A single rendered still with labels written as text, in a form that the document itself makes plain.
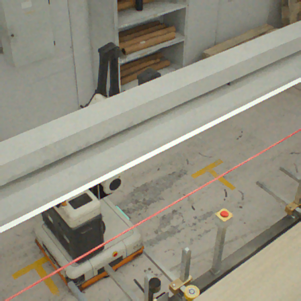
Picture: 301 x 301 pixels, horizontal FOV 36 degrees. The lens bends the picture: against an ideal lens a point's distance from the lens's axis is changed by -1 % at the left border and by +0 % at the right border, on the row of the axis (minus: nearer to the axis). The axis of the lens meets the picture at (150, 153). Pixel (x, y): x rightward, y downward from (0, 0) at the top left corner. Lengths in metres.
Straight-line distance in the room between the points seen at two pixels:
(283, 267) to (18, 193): 2.01
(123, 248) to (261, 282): 1.27
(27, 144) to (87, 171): 0.16
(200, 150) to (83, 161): 3.81
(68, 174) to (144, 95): 0.26
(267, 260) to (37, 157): 2.00
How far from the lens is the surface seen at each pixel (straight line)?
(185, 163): 4.66
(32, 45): 4.20
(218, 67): 1.24
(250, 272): 2.72
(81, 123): 1.03
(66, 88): 4.86
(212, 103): 1.25
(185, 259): 2.51
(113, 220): 3.74
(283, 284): 2.72
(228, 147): 4.91
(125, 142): 1.10
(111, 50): 3.15
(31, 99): 4.72
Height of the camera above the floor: 3.07
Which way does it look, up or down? 40 degrees down
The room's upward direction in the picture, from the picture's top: straight up
